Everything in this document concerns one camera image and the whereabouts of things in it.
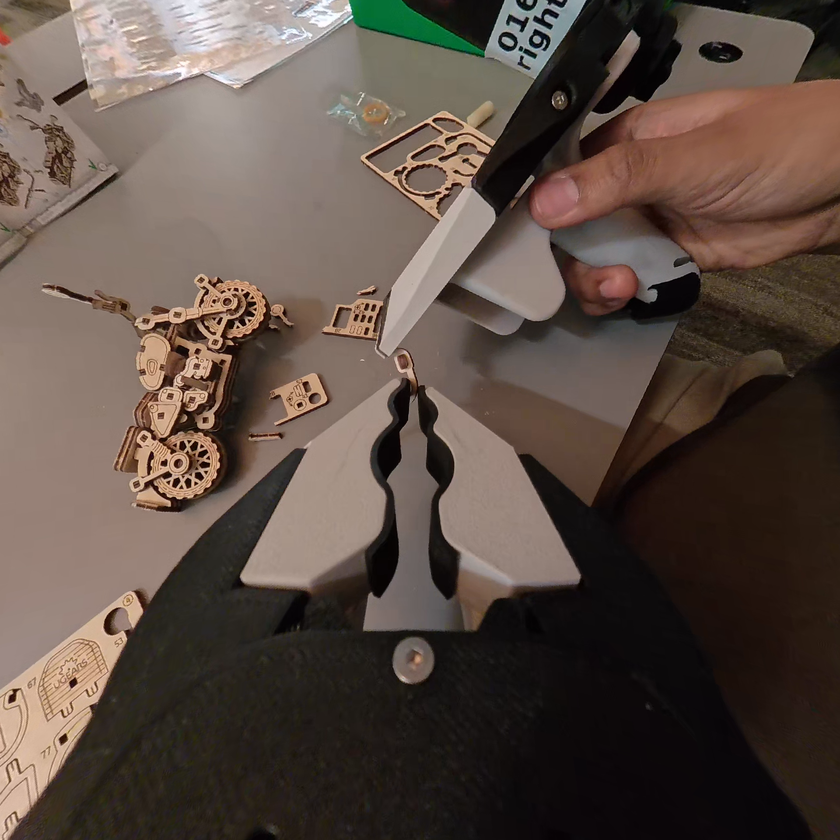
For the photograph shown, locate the small wooden grid cutout piece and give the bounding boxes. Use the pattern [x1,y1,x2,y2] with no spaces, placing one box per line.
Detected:
[322,297,386,341]

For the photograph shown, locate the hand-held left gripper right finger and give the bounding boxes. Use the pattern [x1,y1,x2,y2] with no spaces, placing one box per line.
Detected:
[416,386,583,632]

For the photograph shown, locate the clear bag of small parts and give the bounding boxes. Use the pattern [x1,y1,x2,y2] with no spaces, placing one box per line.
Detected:
[327,91,403,137]

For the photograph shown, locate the small wooden square-hole piece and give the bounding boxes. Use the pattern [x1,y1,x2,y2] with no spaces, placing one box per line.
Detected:
[270,373,328,426]

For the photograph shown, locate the grey desk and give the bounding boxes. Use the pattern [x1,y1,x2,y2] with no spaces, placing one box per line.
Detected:
[0,0,815,840]

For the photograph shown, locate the person's beige trousers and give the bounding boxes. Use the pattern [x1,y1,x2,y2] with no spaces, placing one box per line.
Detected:
[597,351,791,508]

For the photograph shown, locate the person's right hand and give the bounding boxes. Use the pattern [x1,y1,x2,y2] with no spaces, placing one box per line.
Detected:
[528,82,840,317]

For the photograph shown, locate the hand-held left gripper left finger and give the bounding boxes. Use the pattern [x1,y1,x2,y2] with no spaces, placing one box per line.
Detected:
[238,378,412,632]

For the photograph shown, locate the group of wooden part sheets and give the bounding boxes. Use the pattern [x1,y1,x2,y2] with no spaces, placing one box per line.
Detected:
[0,589,145,840]

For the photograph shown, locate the wooden motorcycle model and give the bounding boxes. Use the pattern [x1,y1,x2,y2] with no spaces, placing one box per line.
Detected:
[41,274,294,514]

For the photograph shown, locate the green plastic bin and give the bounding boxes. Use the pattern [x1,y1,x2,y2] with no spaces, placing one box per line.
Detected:
[348,0,500,56]

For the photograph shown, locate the person's dark brown clothing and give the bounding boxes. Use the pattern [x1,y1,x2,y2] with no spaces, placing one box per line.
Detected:
[594,354,840,840]

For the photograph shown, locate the clear plastic wrapper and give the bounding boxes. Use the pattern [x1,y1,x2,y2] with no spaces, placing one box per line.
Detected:
[69,0,227,111]

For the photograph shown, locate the plastic sleeved printed sheet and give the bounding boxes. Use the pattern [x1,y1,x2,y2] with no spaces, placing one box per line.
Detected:
[197,0,355,89]

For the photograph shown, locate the assembly instruction booklet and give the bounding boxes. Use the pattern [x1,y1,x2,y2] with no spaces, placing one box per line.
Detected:
[0,49,120,263]

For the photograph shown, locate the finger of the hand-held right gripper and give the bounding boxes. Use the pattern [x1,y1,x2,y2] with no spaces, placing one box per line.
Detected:
[375,185,499,358]

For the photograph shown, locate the wooden sheet with round cutouts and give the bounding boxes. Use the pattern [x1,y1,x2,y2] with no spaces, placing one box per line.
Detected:
[361,112,497,221]

